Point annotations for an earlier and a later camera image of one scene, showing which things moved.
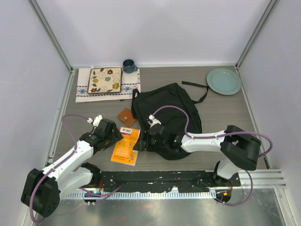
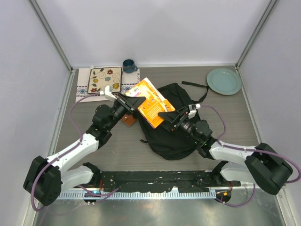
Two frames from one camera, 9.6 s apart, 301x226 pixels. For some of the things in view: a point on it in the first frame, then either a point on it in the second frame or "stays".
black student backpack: x=170 y=113 stays
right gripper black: x=144 y=135 to x=171 y=116
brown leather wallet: x=126 y=116 stays
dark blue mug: x=129 y=66 stays
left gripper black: x=116 y=136 to x=130 y=103
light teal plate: x=224 y=81 stays
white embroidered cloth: x=130 y=82 stays
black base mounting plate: x=153 y=181 stays
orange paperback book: x=123 y=151 to x=155 y=102
